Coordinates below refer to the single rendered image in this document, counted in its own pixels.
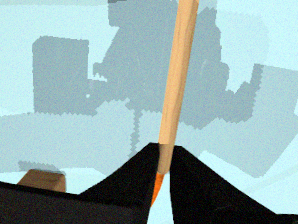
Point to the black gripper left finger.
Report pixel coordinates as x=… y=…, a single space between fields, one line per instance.
x=121 y=198

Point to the tan wooden stick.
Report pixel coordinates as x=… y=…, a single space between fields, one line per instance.
x=175 y=84

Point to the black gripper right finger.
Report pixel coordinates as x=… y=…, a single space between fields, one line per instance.
x=200 y=196

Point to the light wooden block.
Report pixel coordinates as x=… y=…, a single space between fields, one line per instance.
x=44 y=180

